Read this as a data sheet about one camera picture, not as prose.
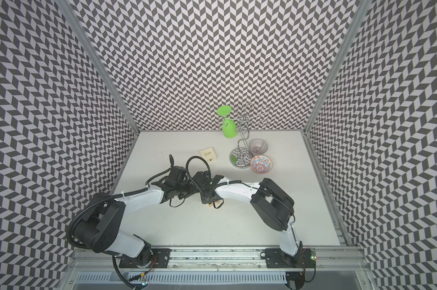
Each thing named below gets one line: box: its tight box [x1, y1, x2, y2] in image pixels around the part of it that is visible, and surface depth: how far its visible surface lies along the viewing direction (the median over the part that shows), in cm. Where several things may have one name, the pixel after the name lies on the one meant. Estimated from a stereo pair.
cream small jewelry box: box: [199, 146, 217, 162], surface depth 106 cm
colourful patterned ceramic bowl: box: [249, 155, 273, 175], surface depth 101 cm
